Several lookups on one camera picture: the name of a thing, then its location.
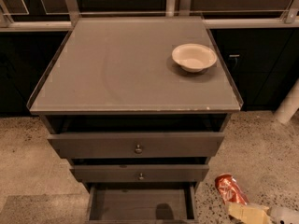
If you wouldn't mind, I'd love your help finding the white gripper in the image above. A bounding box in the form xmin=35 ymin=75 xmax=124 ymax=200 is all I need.
xmin=226 ymin=203 xmax=299 ymax=224

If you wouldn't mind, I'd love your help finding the red coke can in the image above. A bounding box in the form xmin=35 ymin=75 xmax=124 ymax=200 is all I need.
xmin=215 ymin=174 xmax=249 ymax=205

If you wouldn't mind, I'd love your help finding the bottom drawer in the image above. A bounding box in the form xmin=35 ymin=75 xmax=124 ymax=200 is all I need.
xmin=84 ymin=183 xmax=199 ymax=224

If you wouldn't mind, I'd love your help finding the drawer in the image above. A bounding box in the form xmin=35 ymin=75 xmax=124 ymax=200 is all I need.
xmin=84 ymin=183 xmax=199 ymax=224
xmin=48 ymin=132 xmax=224 ymax=159
xmin=70 ymin=164 xmax=209 ymax=183

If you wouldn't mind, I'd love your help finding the middle drawer knob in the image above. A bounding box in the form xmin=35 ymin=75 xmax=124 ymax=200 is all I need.
xmin=138 ymin=173 xmax=145 ymax=181

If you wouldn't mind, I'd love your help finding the drawer knob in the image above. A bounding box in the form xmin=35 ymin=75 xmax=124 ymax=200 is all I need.
xmin=138 ymin=173 xmax=145 ymax=181
xmin=135 ymin=145 xmax=143 ymax=154

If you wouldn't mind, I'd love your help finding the top drawer knob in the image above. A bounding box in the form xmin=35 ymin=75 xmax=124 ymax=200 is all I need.
xmin=135 ymin=145 xmax=143 ymax=154

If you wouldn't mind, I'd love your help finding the grey drawer cabinet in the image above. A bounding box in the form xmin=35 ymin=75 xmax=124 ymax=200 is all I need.
xmin=26 ymin=15 xmax=244 ymax=224

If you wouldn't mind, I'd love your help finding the middle drawer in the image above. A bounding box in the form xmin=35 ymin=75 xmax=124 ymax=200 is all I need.
xmin=70 ymin=164 xmax=209 ymax=183

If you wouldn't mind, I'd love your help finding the top drawer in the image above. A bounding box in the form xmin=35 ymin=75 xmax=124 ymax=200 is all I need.
xmin=48 ymin=132 xmax=224 ymax=159

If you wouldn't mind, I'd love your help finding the white bowl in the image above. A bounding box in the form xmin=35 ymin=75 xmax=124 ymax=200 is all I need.
xmin=172 ymin=44 xmax=218 ymax=73

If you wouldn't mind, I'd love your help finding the white post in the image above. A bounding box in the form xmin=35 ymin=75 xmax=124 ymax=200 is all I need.
xmin=274 ymin=78 xmax=299 ymax=124

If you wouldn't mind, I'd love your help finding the metal railing frame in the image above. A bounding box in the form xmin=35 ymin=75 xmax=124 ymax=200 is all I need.
xmin=1 ymin=0 xmax=299 ymax=32

